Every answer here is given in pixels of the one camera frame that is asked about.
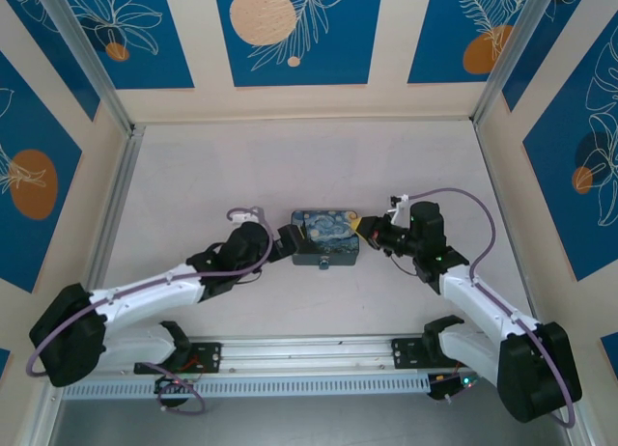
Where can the starry night painted tin box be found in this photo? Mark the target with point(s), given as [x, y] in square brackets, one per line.
[328, 236]

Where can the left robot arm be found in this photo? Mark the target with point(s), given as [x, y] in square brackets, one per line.
[145, 291]

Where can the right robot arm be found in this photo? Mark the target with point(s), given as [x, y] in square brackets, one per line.
[487, 311]

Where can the grey metal sheet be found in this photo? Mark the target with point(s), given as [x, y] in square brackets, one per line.
[309, 424]

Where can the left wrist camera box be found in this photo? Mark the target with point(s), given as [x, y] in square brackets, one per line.
[244, 215]

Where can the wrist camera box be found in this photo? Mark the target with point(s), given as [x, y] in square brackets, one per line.
[244, 215]
[400, 207]

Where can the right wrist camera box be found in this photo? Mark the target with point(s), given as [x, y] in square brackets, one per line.
[400, 207]

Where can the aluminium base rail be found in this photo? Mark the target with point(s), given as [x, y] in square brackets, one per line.
[309, 352]

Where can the blue floral wall panel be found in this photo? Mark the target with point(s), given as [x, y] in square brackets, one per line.
[299, 36]
[463, 36]
[34, 175]
[135, 36]
[574, 175]

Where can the aluminium frame post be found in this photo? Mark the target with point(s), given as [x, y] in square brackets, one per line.
[92, 64]
[507, 55]

